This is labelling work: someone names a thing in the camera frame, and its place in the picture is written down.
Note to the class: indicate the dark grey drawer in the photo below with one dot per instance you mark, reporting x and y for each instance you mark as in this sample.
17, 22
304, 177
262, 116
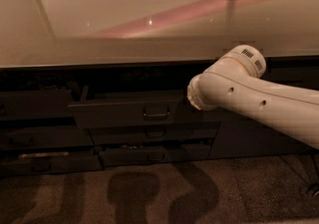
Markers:
135, 108
43, 137
49, 165
160, 132
153, 154
34, 104

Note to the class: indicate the dark grey cabinet door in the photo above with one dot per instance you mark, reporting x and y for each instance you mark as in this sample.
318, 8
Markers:
239, 136

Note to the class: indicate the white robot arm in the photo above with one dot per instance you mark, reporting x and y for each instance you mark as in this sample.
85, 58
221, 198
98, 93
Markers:
234, 82

